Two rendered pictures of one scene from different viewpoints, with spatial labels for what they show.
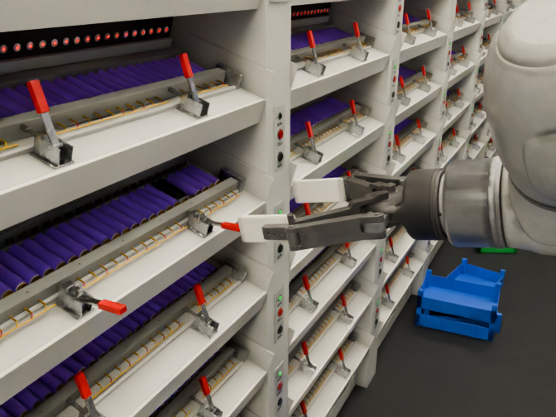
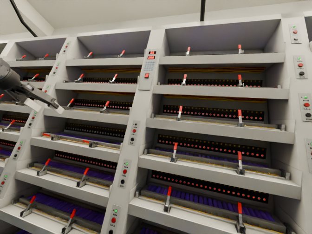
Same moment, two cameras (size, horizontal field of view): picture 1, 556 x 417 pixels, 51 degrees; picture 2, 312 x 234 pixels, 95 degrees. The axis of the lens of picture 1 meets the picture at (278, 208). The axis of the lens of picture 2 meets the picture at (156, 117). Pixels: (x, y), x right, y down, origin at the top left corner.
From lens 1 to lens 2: 1.29 m
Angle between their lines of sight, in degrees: 87
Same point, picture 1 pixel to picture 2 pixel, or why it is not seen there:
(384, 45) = (290, 127)
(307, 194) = (57, 110)
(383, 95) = (296, 163)
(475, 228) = not seen: outside the picture
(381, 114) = (297, 178)
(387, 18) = (290, 111)
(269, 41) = (135, 100)
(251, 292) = (106, 193)
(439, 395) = not seen: outside the picture
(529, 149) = not seen: outside the picture
